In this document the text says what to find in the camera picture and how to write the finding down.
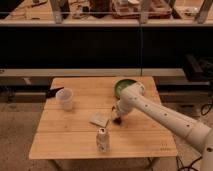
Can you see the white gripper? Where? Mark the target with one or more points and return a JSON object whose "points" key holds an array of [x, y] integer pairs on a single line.
{"points": [[114, 113]]}

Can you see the dark red pepper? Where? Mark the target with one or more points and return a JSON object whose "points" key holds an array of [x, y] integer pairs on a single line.
{"points": [[117, 121]]}

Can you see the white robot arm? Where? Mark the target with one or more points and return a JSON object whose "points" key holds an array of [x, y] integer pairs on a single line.
{"points": [[195, 133]]}

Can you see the beige sponge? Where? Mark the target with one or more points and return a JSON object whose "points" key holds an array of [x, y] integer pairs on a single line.
{"points": [[99, 119]]}

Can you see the small clear bottle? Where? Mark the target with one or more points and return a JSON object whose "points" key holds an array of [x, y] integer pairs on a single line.
{"points": [[102, 140]]}

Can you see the green bowl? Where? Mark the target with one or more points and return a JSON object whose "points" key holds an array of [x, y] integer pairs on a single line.
{"points": [[122, 84]]}

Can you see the wooden folding table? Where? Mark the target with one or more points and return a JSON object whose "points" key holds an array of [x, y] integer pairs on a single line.
{"points": [[69, 134]]}

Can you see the clear plastic cup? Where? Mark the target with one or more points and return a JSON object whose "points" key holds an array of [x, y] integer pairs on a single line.
{"points": [[65, 98]]}

